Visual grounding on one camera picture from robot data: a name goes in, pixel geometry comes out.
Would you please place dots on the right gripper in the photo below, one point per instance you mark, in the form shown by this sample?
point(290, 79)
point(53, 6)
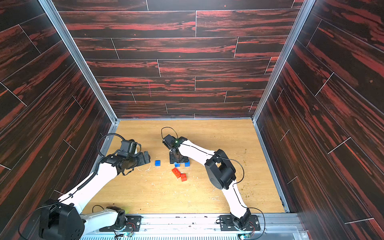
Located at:
point(174, 156)

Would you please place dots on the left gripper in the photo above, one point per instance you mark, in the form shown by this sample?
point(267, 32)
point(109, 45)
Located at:
point(142, 160)

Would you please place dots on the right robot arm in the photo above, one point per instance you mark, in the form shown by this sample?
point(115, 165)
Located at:
point(220, 171)

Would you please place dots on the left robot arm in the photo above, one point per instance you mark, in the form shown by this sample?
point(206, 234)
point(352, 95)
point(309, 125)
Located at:
point(63, 219)

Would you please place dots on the red 2x4 brick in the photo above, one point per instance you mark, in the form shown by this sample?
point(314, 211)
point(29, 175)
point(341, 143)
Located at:
point(176, 172)

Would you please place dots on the red 2x2 brick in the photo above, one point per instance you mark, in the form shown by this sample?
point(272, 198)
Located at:
point(183, 177)

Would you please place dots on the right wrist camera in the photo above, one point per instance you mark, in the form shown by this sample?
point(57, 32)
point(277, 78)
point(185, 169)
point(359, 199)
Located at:
point(169, 141)

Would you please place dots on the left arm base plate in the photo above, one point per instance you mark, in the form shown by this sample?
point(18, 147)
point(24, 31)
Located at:
point(131, 223)

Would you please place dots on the aluminium front rail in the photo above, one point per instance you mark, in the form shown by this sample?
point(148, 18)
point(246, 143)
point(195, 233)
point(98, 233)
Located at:
point(201, 227)

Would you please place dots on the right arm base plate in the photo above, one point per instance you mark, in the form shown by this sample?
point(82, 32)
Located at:
point(231, 223)

